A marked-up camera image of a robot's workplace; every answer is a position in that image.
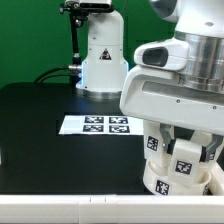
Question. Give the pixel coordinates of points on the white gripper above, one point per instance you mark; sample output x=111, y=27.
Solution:
x=156, y=95

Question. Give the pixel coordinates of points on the white L-shaped fence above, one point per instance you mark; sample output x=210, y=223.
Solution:
x=80, y=187

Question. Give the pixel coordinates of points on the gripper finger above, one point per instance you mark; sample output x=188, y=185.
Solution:
x=208, y=152

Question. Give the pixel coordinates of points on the paper sheet with markers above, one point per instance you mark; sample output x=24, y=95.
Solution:
x=100, y=125

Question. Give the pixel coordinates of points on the white round stool seat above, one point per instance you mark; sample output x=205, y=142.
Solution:
x=156, y=181

